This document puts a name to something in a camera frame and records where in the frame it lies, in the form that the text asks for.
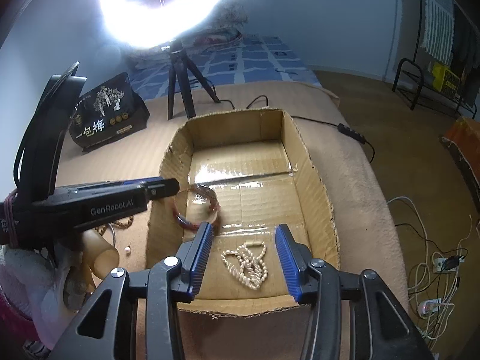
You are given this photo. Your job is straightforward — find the long brown bead necklace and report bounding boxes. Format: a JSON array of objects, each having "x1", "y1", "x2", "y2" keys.
[{"x1": 95, "y1": 218, "x2": 134, "y2": 235}]

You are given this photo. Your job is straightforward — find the white pearl necklace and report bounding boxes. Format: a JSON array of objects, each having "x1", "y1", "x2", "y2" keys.
[{"x1": 220, "y1": 240, "x2": 268, "y2": 291}]

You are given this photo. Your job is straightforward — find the gloved left hand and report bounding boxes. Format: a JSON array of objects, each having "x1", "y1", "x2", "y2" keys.
[{"x1": 0, "y1": 227, "x2": 121, "y2": 350}]

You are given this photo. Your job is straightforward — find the black printed gift bag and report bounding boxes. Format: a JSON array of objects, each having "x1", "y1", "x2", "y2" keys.
[{"x1": 69, "y1": 72, "x2": 150, "y2": 152}]

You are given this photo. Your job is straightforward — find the open cardboard box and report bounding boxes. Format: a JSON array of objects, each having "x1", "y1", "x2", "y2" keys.
[{"x1": 146, "y1": 108, "x2": 340, "y2": 317}]

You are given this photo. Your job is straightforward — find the black tripod stand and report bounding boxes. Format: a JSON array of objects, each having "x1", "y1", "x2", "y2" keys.
[{"x1": 167, "y1": 39, "x2": 221, "y2": 120}]

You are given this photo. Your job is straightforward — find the white power strip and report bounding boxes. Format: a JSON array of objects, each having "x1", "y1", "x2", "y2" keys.
[{"x1": 433, "y1": 255, "x2": 465, "y2": 274}]

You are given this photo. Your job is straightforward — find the blue patterned bed sheet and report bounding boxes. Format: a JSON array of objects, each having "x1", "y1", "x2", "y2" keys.
[{"x1": 130, "y1": 34, "x2": 321, "y2": 100}]

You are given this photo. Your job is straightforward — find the folded floral quilt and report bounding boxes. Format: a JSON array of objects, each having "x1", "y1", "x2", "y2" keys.
[{"x1": 126, "y1": 1, "x2": 248, "y2": 70}]

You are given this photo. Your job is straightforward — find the orange covered furniture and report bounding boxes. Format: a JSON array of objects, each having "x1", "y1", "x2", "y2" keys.
[{"x1": 441, "y1": 116, "x2": 479, "y2": 211}]

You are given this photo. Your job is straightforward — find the black clothes rack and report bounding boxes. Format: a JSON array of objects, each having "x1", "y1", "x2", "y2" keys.
[{"x1": 391, "y1": 0, "x2": 479, "y2": 119}]

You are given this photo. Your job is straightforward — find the yellow box on rack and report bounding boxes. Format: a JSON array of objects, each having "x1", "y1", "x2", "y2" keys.
[{"x1": 431, "y1": 62, "x2": 461, "y2": 98}]

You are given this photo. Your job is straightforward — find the dark hanging clothes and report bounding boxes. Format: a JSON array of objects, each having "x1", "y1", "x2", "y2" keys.
[{"x1": 450, "y1": 4, "x2": 479, "y2": 105}]

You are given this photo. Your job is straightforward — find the striped hanging towel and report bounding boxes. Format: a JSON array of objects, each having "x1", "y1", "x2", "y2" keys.
[{"x1": 421, "y1": 0, "x2": 455, "y2": 65}]

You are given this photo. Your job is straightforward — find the black power cable with switch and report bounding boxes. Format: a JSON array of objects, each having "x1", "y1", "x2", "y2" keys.
[{"x1": 202, "y1": 82, "x2": 376, "y2": 162}]

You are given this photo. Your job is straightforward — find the tangled white floor cables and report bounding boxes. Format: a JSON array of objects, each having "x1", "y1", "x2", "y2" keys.
[{"x1": 385, "y1": 194, "x2": 480, "y2": 346}]

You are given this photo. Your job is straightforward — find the white ring light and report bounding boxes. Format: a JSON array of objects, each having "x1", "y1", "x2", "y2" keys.
[{"x1": 98, "y1": 0, "x2": 221, "y2": 49}]

